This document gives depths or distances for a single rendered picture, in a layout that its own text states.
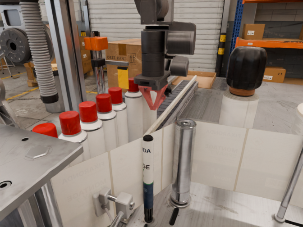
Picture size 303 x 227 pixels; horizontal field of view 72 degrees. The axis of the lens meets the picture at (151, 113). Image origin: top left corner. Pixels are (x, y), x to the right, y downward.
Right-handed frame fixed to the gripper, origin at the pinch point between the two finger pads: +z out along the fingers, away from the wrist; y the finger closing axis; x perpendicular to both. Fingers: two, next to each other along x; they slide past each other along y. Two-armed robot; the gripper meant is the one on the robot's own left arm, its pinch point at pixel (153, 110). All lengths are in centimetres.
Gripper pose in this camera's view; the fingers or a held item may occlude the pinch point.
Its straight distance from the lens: 75.4
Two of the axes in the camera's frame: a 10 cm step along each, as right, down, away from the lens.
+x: 3.1, 2.5, 9.2
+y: 9.3, 1.2, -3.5
